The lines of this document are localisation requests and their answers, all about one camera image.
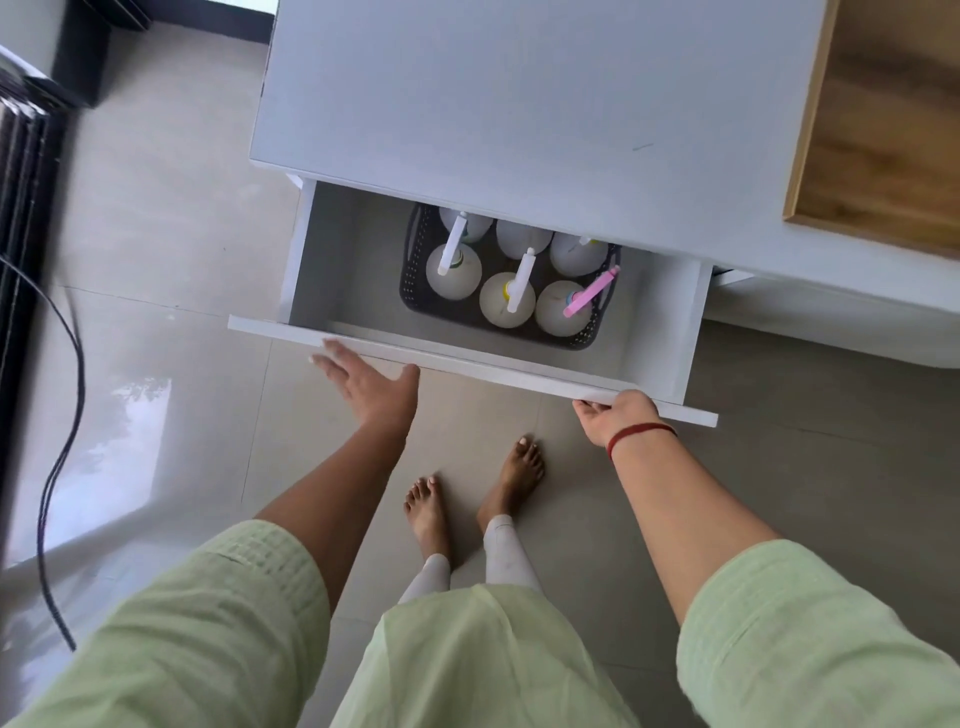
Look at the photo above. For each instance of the person's foot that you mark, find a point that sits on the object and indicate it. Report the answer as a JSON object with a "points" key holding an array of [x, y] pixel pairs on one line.
{"points": [[516, 480], [429, 514]]}

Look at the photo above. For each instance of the person's right foot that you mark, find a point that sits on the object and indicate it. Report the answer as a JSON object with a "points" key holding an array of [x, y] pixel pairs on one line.
{"points": [[516, 480]]}

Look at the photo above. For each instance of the wooden tray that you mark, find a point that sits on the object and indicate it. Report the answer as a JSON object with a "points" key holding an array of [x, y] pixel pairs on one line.
{"points": [[885, 135]]}

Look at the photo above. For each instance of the black window frame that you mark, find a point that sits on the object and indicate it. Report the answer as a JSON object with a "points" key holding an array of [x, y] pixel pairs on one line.
{"points": [[22, 225]]}

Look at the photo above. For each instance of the black box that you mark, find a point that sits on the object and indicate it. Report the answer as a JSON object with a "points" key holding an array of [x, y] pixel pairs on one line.
{"points": [[79, 52]]}

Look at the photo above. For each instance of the person's left hand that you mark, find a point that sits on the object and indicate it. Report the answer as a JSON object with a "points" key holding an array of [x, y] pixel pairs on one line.
{"points": [[375, 394]]}

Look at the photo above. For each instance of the person's left thumb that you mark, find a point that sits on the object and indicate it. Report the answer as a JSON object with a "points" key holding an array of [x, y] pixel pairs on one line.
{"points": [[410, 379]]}

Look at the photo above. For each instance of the person's right fingers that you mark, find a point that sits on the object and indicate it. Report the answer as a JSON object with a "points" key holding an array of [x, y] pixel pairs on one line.
{"points": [[592, 409]]}

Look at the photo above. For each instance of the person's right hand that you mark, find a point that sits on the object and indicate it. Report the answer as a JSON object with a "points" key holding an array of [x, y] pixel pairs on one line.
{"points": [[626, 420]]}

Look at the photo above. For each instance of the light green tunic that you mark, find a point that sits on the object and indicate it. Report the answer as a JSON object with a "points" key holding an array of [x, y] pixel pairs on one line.
{"points": [[187, 637]]}

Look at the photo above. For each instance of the white cabinet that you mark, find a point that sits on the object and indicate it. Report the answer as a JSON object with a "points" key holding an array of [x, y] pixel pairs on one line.
{"points": [[525, 90]]}

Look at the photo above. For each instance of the person's right forearm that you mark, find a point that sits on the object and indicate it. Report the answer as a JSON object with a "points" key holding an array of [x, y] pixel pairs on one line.
{"points": [[675, 510]]}

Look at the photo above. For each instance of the dark grey plastic basket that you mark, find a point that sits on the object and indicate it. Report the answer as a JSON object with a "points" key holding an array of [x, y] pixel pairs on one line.
{"points": [[414, 285]]}

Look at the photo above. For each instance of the person's left foot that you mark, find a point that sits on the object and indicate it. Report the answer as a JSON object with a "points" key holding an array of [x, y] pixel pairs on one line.
{"points": [[429, 514]]}

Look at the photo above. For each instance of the cluster of white spray bottles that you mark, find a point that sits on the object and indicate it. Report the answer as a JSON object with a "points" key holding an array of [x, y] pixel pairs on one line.
{"points": [[454, 277]]}

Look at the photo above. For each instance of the white drawer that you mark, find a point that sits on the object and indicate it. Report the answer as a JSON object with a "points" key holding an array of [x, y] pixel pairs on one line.
{"points": [[352, 255]]}

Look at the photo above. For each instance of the person's left forearm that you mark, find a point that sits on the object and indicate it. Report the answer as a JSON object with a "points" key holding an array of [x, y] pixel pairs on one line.
{"points": [[345, 487]]}

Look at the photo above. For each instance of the white leggings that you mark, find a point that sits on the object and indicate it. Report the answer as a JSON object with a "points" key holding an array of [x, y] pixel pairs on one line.
{"points": [[506, 555]]}

